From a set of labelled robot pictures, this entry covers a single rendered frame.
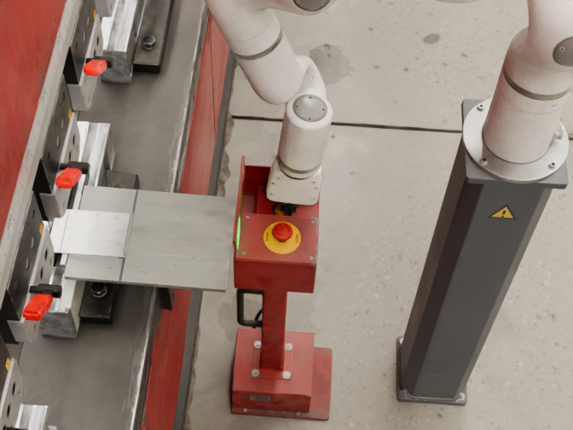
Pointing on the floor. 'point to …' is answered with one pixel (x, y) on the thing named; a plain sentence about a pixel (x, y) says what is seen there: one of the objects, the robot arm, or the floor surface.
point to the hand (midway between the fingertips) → (288, 206)
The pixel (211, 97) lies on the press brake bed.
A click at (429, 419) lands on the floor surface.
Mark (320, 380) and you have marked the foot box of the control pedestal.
